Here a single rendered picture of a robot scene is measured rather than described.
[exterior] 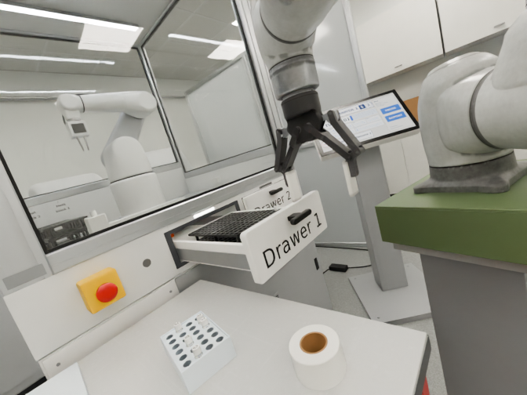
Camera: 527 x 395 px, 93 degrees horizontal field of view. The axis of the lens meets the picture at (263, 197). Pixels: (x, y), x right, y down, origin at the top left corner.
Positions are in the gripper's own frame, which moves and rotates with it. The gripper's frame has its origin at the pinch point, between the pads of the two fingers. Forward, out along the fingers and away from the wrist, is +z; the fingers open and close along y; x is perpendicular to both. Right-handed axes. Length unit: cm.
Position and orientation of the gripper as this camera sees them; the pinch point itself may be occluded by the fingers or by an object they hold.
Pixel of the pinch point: (321, 192)
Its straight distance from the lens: 54.5
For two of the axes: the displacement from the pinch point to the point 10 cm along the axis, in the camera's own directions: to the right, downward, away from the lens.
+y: -7.2, 0.9, 6.8
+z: 2.7, 9.5, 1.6
